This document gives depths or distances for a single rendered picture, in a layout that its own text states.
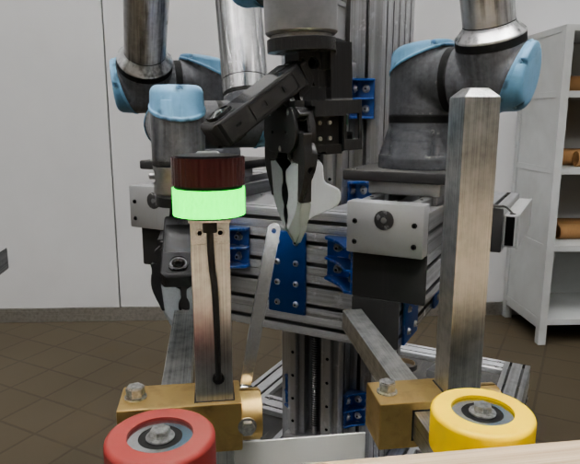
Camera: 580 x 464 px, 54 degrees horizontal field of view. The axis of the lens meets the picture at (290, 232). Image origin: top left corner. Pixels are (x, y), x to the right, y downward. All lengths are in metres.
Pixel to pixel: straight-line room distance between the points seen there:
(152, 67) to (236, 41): 0.33
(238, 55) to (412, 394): 0.58
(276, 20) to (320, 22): 0.04
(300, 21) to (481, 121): 0.20
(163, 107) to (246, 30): 0.23
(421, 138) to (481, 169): 0.52
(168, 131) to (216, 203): 0.35
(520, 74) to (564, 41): 2.01
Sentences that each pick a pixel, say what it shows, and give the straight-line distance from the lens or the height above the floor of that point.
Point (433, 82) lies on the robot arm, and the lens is 1.07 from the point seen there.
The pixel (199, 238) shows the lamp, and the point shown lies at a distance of 0.51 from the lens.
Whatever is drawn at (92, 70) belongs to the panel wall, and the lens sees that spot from 3.24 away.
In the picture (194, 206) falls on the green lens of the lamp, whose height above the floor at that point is 1.07.
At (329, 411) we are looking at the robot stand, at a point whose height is 0.45.
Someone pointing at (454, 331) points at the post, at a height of 0.93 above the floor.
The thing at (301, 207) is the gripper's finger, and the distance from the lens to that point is 0.59.
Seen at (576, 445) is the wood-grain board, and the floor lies 0.90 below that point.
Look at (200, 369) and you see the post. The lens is 0.55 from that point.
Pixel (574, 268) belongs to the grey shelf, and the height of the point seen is 0.28.
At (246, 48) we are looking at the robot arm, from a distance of 0.95.
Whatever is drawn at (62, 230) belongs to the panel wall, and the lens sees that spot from 3.36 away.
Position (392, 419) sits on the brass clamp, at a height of 0.84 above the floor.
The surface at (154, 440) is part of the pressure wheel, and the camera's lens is 0.45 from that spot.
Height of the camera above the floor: 1.13
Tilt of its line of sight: 11 degrees down
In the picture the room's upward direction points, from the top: straight up
